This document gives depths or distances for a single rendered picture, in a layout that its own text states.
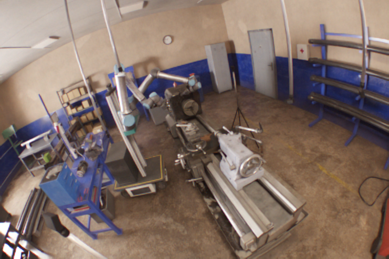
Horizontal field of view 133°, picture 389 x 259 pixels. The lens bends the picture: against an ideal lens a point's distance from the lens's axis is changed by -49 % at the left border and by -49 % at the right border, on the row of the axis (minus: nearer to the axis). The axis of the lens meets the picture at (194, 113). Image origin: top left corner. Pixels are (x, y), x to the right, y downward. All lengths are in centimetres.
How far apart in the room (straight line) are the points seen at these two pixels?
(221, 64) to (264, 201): 521
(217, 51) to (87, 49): 450
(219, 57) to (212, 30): 117
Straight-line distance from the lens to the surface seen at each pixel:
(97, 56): 607
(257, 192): 173
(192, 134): 203
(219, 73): 616
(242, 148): 153
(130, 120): 199
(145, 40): 595
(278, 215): 160
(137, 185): 279
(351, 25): 377
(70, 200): 232
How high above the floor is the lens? 212
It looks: 24 degrees down
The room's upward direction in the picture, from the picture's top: 13 degrees counter-clockwise
